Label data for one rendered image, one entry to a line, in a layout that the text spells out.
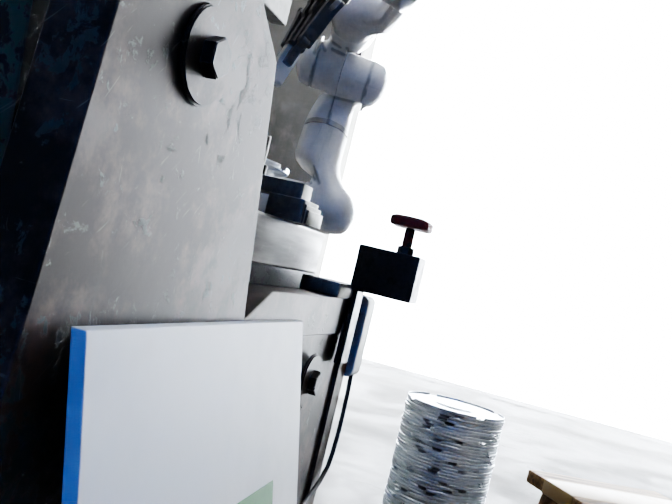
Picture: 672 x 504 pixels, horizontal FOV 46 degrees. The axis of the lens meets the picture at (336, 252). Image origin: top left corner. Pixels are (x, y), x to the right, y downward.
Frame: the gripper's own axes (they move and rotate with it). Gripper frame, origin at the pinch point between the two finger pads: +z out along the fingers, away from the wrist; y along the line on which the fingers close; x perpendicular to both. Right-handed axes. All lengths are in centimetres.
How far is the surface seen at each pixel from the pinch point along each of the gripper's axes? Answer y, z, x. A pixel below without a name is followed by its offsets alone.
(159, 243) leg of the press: -61, 46, 20
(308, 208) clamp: -35.4, 28.0, -1.3
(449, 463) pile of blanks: 46, 35, -117
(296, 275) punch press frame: -19.1, 32.3, -13.0
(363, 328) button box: -14.8, 31.9, -30.6
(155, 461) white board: -64, 60, 12
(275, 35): 428, -207, -121
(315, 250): -23.7, 28.7, -11.2
